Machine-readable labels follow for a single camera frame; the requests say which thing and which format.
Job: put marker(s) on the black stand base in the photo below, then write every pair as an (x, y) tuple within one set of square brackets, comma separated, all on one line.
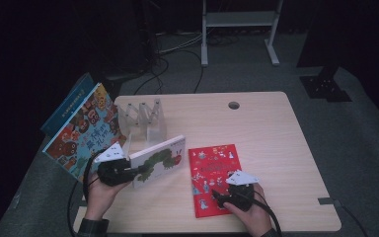
[(115, 84), (325, 85)]

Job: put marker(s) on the person's left hand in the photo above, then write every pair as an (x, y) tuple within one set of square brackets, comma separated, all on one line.
[(100, 200)]

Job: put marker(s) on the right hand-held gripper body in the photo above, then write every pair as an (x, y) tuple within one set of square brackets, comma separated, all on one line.
[(242, 194)]

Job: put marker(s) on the light blue animal picture book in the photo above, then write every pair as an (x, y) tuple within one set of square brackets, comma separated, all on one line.
[(79, 138)]

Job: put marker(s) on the grey tape strip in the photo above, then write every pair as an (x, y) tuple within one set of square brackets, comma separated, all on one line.
[(325, 200)]

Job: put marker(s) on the red picture book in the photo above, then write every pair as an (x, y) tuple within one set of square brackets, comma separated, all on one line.
[(207, 171)]

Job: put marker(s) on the person's right hand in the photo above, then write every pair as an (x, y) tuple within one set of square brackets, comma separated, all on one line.
[(255, 220)]

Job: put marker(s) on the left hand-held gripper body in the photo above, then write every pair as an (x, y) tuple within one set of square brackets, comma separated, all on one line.
[(115, 171)]

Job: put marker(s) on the white metal stand frame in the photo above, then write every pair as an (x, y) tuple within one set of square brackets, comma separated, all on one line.
[(240, 19)]

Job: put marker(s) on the white caterpillar board book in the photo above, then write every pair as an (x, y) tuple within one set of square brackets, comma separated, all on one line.
[(158, 161)]

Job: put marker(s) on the dark blue monster picture book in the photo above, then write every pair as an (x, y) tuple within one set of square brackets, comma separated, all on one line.
[(67, 108)]

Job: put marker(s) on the clear folding book rack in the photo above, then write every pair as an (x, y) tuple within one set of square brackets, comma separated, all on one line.
[(144, 121)]

